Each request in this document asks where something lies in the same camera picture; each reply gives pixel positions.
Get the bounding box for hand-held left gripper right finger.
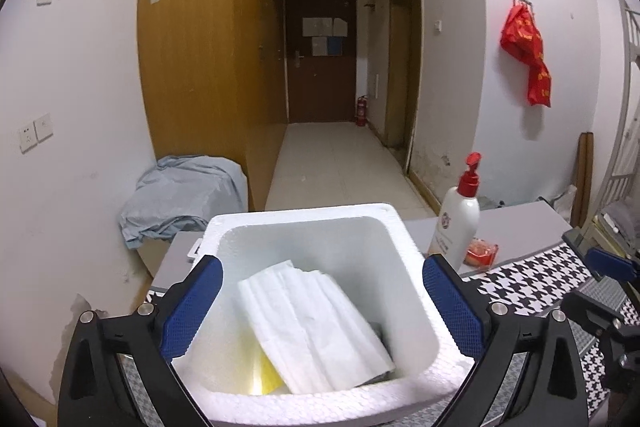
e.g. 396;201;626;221
421;253;591;427

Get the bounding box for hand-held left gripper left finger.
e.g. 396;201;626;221
57;254;224;427

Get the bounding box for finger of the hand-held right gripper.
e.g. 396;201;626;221
562;289;640;343
562;227;640;280

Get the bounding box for yellow foam net sleeve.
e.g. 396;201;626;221
250;332;291;395

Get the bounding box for white towel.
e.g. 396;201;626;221
236;259;396;395

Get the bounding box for white foam box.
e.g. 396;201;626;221
172;203;476;427

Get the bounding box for red snack packet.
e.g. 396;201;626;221
462;237;500;269

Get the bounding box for houndstooth tablecloth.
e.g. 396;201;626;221
115;239;640;427

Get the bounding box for white pump lotion bottle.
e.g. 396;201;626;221
426;152;482;274

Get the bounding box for wooden plank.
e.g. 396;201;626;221
584;133;596;208
575;134;587;228

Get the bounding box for blue grey cloth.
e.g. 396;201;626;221
119;153;248;250

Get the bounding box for red plastic bags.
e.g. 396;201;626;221
500;3;552;108

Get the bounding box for light wooden side door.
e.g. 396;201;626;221
385;0;423;172

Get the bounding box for metal bunk bed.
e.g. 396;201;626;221
582;0;640;248

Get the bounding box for wooden wardrobe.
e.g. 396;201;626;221
137;0;288;212

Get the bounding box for dark brown door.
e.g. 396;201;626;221
285;0;358;124

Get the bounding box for white wall socket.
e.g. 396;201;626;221
33;113;54;142
17;124;37;152

